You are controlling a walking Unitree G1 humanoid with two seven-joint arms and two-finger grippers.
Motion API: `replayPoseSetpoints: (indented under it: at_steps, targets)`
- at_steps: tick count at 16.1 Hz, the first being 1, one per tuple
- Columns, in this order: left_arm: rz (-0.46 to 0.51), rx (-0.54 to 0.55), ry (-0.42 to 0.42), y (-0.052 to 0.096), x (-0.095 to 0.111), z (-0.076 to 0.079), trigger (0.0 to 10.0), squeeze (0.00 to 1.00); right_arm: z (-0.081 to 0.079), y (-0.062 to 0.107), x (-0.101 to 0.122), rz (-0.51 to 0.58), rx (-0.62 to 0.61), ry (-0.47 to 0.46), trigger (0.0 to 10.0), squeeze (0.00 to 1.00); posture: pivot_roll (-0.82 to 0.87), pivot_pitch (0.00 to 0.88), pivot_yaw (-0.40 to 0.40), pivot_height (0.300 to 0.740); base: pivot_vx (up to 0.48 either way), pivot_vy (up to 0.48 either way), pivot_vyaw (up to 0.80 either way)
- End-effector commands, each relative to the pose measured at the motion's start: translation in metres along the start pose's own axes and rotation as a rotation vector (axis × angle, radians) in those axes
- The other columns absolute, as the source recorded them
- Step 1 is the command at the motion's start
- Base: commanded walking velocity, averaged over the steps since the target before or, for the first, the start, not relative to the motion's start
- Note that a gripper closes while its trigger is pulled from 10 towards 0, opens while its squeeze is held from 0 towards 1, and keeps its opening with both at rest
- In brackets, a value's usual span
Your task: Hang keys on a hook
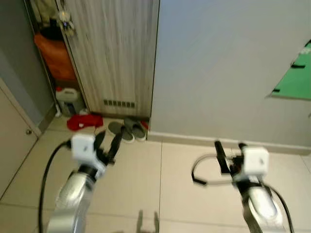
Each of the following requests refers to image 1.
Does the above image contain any red cloth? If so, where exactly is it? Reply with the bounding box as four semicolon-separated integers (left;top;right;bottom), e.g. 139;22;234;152
66;113;104;132

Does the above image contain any black looped right wrist cable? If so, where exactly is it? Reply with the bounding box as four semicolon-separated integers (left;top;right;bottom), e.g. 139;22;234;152
191;153;235;186

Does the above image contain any white plastic jug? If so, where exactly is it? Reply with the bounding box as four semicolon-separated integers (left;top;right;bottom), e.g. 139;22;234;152
54;86;84;117

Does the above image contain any grey wood grain cabinet door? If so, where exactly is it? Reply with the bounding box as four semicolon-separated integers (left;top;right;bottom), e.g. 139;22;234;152
55;0;160;120

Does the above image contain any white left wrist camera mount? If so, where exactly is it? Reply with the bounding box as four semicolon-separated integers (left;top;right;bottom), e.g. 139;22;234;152
71;134;101;169

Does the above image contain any beige cabinet with knob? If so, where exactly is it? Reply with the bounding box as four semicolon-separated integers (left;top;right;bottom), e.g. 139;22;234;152
0;78;40;200

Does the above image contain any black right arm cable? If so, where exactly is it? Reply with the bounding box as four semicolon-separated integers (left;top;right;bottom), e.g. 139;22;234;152
264;183;295;233

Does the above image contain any green table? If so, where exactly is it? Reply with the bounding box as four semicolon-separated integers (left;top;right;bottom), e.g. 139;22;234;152
266;40;311;101

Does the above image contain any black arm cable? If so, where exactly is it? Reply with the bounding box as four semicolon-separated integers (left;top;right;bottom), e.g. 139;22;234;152
38;140;73;233
264;183;295;233

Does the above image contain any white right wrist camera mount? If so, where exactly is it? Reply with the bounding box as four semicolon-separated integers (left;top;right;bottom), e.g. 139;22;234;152
241;145;270;177

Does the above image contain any orange bag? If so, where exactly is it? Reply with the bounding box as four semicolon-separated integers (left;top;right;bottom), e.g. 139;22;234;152
34;28;78;83

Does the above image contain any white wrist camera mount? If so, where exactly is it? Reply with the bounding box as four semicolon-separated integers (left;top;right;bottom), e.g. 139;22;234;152
241;145;270;177
71;134;101;169

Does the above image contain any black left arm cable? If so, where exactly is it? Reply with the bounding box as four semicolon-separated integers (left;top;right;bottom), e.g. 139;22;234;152
38;140;73;233

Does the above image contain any door handle with hanging bunch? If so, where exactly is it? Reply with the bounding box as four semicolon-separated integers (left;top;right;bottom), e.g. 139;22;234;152
57;9;77;38

